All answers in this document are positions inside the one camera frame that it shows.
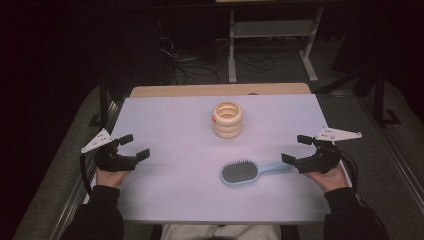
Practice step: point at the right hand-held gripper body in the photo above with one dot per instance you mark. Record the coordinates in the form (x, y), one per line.
(321, 156)

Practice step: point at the white metal stand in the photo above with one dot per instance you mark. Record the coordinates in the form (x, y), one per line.
(273, 30)

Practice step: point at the cream ribbed round holder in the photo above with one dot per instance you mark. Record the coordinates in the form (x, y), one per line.
(227, 120)

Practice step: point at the black metal stand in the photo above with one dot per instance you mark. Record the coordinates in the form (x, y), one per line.
(105, 100)
(380, 100)

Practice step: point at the person's left hand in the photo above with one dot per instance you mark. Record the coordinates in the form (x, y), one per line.
(110, 179)

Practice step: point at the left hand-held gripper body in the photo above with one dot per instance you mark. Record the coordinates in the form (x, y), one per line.
(111, 159)

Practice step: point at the person's right hand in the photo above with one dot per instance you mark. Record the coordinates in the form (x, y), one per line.
(330, 180)

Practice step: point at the light blue hairbrush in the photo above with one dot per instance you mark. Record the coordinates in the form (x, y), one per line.
(240, 172)

